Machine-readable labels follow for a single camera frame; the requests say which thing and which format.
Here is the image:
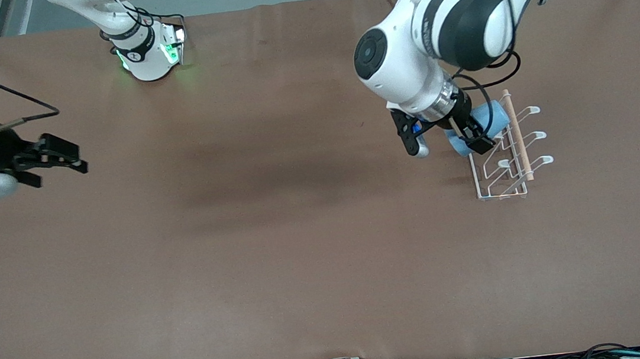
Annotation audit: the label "brown table cover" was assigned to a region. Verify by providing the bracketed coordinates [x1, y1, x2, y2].
[0, 0, 640, 359]

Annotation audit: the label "black right arm base cables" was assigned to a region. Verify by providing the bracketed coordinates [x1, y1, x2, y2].
[131, 1, 188, 39]

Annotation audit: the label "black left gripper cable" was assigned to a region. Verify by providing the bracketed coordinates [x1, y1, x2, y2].
[448, 47, 528, 125]

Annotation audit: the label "white wire cup holder rack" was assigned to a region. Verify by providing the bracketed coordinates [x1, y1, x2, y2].
[458, 85, 558, 205]

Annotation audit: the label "blue plastic cup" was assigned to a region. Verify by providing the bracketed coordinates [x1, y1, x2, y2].
[441, 99, 513, 160]

